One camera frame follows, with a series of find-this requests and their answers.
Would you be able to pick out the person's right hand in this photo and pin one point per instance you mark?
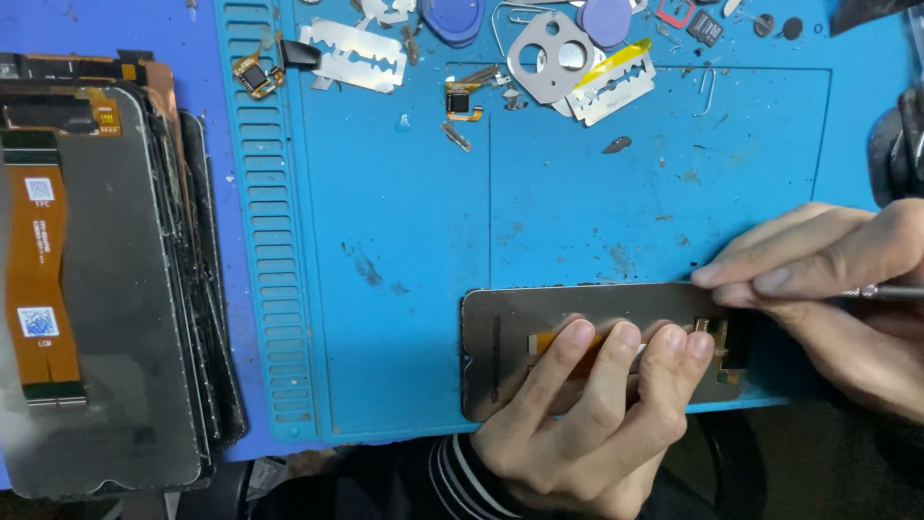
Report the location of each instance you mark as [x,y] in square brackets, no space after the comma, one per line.
[852,339]

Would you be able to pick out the person's left hand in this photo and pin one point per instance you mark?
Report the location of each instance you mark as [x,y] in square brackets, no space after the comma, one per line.
[577,448]

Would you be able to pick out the person's right fingers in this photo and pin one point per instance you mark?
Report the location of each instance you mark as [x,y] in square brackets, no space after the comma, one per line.
[794,245]

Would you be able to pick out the thin metal hand tool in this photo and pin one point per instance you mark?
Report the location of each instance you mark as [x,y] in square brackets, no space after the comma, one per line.
[895,292]

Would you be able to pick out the grey phone display panel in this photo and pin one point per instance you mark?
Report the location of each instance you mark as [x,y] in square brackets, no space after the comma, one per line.
[505,336]

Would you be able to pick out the black round device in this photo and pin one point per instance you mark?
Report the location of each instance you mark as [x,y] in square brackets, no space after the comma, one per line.
[899,152]

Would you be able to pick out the dark rubber scrap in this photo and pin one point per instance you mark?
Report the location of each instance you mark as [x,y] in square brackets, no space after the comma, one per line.
[617,144]

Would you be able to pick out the small dark round disc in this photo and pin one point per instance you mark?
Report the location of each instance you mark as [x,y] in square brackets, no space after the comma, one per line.
[764,24]
[792,28]

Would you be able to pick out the person's dark clothing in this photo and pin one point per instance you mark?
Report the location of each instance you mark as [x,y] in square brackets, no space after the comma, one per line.
[794,469]

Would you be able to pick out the black memory card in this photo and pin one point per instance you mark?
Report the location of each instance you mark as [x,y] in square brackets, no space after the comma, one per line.
[704,27]

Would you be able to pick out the razor blade with yellow tape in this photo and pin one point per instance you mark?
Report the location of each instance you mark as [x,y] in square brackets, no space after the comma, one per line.
[613,88]

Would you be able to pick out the dark grey wedge-shaped object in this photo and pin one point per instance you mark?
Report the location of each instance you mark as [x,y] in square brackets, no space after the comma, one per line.
[863,13]

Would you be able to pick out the red card tray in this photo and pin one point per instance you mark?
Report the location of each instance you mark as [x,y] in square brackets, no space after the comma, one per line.
[663,14]

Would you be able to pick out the purple plastic opening pick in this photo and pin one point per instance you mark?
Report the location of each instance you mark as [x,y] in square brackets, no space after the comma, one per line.
[605,20]

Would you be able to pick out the small silver metal strip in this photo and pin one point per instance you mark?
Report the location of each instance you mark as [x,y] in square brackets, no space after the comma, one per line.
[456,136]

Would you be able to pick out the blue silicone repair mat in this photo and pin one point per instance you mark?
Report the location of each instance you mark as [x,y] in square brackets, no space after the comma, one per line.
[404,238]

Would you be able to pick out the blue plastic opening pick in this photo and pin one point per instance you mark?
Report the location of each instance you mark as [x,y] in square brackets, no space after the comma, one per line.
[451,16]

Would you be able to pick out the broken silver blade pieces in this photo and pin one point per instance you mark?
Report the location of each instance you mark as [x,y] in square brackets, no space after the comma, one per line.
[386,9]

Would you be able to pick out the bare steel razor blade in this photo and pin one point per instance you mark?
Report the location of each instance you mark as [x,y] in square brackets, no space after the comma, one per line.
[354,56]

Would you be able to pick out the stack of phone display panels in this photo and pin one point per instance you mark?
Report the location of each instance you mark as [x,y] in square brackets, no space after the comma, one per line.
[115,289]

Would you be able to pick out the grey camera lens bezel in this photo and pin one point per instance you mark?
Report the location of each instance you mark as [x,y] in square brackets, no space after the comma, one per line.
[550,76]

